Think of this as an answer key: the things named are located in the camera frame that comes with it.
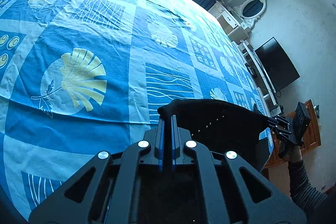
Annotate black pants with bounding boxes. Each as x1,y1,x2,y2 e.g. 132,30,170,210
158,99,270,172

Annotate striped right forearm sleeve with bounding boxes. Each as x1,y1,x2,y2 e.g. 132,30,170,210
288,160,328,216

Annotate person right hand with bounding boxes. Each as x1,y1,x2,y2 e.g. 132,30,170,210
288,146,302,162

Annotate brown wooden cabinet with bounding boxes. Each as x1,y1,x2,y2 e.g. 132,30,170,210
265,100,321,168

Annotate white tv stand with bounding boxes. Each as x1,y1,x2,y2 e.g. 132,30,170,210
232,40,281,117

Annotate black flat television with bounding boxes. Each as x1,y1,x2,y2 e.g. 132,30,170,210
255,38,300,93

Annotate blue patterned bed sheet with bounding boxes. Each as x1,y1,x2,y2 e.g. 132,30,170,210
1,0,268,219

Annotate white dressing table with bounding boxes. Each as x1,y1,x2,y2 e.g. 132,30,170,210
209,1,251,44

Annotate white oval vanity mirror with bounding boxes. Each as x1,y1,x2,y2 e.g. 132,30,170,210
233,0,266,30

